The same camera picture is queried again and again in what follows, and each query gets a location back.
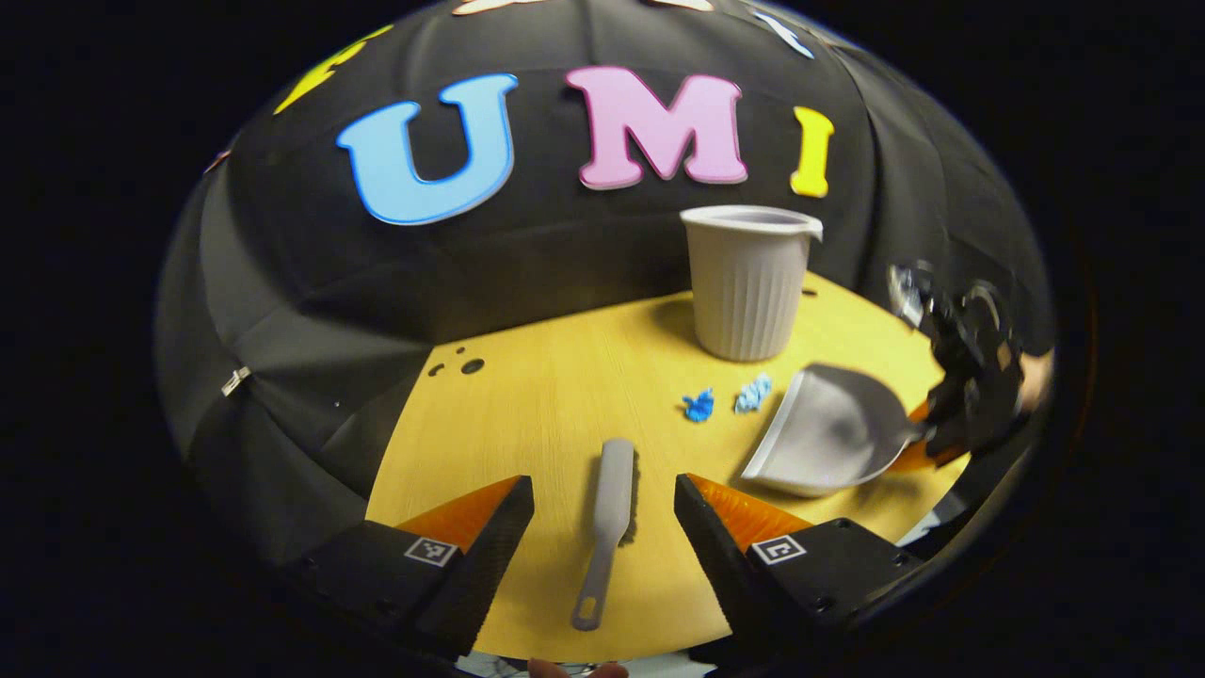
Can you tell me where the yellow wooden desktop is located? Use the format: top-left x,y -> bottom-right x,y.
365,271 -> 971,663

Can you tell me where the small grey broom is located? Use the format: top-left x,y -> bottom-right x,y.
570,438 -> 641,632

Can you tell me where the grey dustpan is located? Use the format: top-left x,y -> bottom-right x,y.
741,363 -> 919,498

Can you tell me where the grey ribbed garbage bin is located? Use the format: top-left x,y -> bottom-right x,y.
680,204 -> 824,363

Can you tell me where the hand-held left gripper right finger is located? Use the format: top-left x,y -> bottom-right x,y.
673,473 -> 928,665

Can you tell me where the black backdrop cloth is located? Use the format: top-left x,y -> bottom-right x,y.
155,0 -> 1055,566

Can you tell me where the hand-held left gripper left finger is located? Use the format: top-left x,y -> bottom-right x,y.
282,474 -> 536,660

